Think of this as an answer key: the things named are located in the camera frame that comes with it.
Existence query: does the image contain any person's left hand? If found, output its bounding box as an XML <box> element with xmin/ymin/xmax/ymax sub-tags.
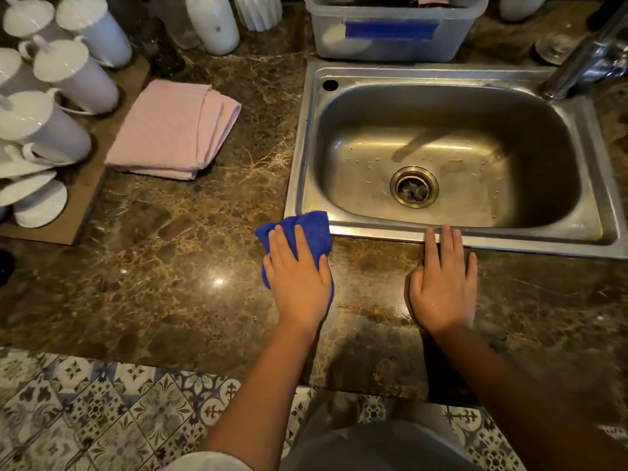
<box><xmin>262</xmin><ymin>224</ymin><xmax>335</xmax><ymax>335</ymax></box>

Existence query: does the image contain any person's right hand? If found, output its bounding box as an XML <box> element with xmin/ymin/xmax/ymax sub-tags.
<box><xmin>408</xmin><ymin>225</ymin><xmax>479</xmax><ymax>337</ymax></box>

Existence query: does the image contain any blue microfibre cloth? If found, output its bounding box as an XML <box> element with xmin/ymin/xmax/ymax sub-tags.
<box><xmin>254</xmin><ymin>211</ymin><xmax>335</xmax><ymax>305</ymax></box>

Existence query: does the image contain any person's right forearm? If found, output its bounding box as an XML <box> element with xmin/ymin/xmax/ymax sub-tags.
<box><xmin>426</xmin><ymin>323</ymin><xmax>628</xmax><ymax>471</ymax></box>

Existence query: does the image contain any person's left forearm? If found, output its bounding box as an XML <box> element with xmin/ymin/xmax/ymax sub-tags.
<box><xmin>202</xmin><ymin>319</ymin><xmax>321</xmax><ymax>471</ymax></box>

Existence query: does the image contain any brass sink drain strainer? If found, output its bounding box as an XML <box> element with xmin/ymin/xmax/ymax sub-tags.
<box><xmin>390</xmin><ymin>166</ymin><xmax>440</xmax><ymax>209</ymax></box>

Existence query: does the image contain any stainless steel sink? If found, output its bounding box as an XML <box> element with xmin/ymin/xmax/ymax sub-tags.
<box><xmin>284</xmin><ymin>61</ymin><xmax>628</xmax><ymax>260</ymax></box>

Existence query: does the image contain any folded pink towel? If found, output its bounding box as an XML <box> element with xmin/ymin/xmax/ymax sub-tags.
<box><xmin>104</xmin><ymin>79</ymin><xmax>242</xmax><ymax>181</ymax></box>

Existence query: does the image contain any person's grey garment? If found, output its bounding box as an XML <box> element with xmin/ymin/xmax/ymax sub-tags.
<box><xmin>281</xmin><ymin>419</ymin><xmax>485</xmax><ymax>471</ymax></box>

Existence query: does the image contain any person's white garment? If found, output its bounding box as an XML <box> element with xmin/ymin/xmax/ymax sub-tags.
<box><xmin>164</xmin><ymin>451</ymin><xmax>255</xmax><ymax>471</ymax></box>

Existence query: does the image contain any brown wooden board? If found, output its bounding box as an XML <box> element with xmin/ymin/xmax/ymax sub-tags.
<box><xmin>0</xmin><ymin>55</ymin><xmax>151</xmax><ymax>246</ymax></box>

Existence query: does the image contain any grey plastic tub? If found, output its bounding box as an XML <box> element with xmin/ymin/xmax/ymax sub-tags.
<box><xmin>304</xmin><ymin>0</ymin><xmax>490</xmax><ymax>63</ymax></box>

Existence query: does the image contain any blue tape strip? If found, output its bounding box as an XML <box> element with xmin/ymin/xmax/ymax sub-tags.
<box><xmin>344</xmin><ymin>20</ymin><xmax>440</xmax><ymax>41</ymax></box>

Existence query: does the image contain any clear glass dish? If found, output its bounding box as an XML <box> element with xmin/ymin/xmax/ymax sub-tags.
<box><xmin>534</xmin><ymin>32</ymin><xmax>582</xmax><ymax>66</ymax></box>

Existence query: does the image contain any white smooth bottle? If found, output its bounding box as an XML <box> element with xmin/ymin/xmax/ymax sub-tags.
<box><xmin>185</xmin><ymin>0</ymin><xmax>241</xmax><ymax>57</ymax></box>

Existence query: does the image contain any dark glass bottle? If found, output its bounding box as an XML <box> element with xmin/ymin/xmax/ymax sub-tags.
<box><xmin>112</xmin><ymin>0</ymin><xmax>187</xmax><ymax>78</ymax></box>

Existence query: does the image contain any white ribbed vase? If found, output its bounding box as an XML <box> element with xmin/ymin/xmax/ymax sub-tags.
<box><xmin>233</xmin><ymin>0</ymin><xmax>284</xmax><ymax>32</ymax></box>

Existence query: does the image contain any chrome faucet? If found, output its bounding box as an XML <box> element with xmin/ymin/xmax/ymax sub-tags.
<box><xmin>539</xmin><ymin>0</ymin><xmax>628</xmax><ymax>101</ymax></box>

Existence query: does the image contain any clear glass bottle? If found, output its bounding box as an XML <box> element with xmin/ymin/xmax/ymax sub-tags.
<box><xmin>153</xmin><ymin>0</ymin><xmax>202</xmax><ymax>50</ymax></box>

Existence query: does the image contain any white rounded container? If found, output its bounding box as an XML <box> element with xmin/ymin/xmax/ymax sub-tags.
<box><xmin>499</xmin><ymin>0</ymin><xmax>550</xmax><ymax>23</ymax></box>

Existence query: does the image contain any group of white lidded cups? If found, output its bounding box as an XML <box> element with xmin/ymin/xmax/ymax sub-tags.
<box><xmin>0</xmin><ymin>0</ymin><xmax>133</xmax><ymax>229</ymax></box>

